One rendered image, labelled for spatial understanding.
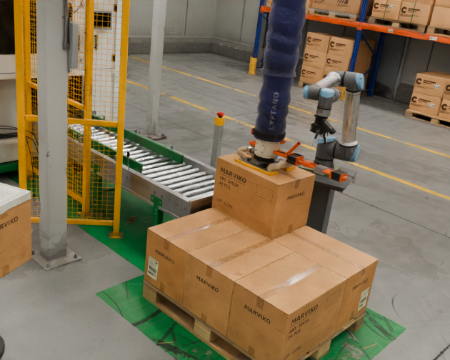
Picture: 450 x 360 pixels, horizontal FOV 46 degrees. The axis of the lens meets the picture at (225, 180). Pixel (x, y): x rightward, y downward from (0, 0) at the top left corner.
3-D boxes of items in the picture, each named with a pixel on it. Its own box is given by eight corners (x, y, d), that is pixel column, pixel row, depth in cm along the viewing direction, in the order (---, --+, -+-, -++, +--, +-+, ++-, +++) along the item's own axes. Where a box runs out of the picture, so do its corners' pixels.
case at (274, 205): (211, 206, 396) (217, 156, 382) (247, 196, 424) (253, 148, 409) (271, 238, 358) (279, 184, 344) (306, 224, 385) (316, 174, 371)
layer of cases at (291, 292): (143, 278, 366) (147, 228, 352) (238, 240, 436) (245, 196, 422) (277, 373, 293) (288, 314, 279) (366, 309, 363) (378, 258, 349)
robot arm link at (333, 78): (331, 68, 400) (301, 83, 345) (348, 70, 395) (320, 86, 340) (330, 83, 405) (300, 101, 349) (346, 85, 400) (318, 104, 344)
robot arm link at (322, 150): (318, 153, 442) (321, 133, 437) (338, 157, 436) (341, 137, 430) (312, 156, 429) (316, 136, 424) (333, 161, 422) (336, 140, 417)
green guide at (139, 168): (36, 123, 532) (36, 115, 529) (46, 123, 539) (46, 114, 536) (132, 175, 434) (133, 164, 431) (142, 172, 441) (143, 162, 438)
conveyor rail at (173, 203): (33, 138, 535) (33, 120, 528) (38, 138, 539) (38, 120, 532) (186, 224, 394) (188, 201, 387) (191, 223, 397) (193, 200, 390)
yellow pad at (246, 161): (233, 161, 377) (234, 154, 376) (243, 158, 384) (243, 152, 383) (269, 176, 356) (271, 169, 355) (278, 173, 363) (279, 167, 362)
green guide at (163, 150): (82, 118, 570) (83, 110, 566) (91, 117, 577) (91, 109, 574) (181, 163, 472) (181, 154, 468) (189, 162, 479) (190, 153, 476)
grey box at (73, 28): (56, 63, 365) (56, 18, 354) (63, 63, 368) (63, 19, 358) (72, 69, 353) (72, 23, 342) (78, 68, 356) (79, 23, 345)
